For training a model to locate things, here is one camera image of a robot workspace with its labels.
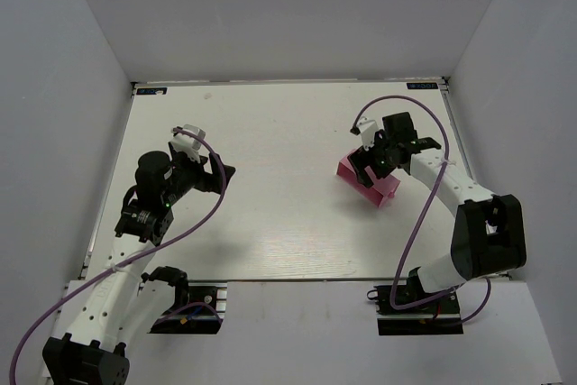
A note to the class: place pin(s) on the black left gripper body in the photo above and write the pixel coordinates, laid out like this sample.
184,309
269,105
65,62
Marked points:
204,173

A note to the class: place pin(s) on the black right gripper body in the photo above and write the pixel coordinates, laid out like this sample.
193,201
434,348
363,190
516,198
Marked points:
372,164

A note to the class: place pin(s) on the pink plastic box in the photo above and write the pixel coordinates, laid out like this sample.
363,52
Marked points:
379,194

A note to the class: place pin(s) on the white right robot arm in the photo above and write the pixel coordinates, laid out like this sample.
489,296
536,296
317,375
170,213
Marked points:
488,233

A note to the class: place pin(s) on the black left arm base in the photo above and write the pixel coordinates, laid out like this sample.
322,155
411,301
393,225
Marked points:
198,308

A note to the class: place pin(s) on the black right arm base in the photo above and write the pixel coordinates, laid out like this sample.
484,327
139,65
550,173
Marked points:
441,317

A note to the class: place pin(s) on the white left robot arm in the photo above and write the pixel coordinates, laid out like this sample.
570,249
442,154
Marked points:
129,300

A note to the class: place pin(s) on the blue table logo sticker right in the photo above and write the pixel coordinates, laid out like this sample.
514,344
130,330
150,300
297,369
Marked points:
422,85

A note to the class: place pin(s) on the blue table logo sticker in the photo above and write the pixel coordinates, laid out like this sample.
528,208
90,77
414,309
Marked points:
151,91
422,85

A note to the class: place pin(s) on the blue table logo sticker left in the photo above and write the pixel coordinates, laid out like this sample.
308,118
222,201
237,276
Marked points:
151,91

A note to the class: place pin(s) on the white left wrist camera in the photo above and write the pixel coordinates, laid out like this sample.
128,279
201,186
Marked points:
185,142

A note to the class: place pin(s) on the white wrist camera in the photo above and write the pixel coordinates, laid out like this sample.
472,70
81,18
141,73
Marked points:
185,142
366,129

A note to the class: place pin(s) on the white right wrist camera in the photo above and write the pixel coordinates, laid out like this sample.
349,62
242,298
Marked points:
366,129

